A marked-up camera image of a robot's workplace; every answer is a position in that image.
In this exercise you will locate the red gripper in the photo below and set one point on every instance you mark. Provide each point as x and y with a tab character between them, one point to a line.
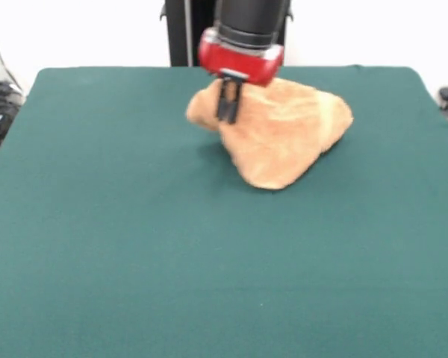
239	61

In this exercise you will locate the dark green table cloth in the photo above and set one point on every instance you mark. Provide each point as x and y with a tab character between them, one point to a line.
97	223

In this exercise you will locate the orange terry towel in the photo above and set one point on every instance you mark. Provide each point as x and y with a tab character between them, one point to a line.
283	141

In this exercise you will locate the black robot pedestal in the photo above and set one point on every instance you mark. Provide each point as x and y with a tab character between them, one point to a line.
177	37

